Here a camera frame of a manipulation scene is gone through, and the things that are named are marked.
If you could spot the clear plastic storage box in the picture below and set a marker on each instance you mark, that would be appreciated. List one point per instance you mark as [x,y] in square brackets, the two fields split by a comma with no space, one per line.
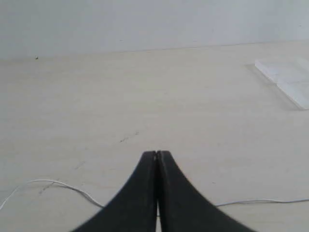
[286,77]

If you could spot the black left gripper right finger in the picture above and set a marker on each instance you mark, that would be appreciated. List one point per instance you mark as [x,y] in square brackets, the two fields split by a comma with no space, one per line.
[182,208]

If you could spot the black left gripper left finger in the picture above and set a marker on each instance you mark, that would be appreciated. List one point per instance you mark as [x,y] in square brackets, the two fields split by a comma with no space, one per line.
[134,207]

